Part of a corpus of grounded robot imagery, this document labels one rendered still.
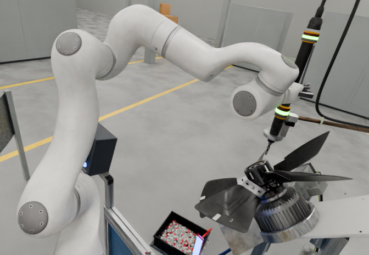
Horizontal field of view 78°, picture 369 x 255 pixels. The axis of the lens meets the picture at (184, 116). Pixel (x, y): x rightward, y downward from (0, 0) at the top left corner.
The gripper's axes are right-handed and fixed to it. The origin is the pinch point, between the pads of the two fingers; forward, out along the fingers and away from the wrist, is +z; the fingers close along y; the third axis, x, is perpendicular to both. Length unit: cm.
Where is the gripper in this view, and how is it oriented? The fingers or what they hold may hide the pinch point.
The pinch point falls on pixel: (292, 84)
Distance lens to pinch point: 83.0
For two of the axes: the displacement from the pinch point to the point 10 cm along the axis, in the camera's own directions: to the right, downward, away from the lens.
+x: 1.4, -8.8, -4.5
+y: 7.2, 4.1, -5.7
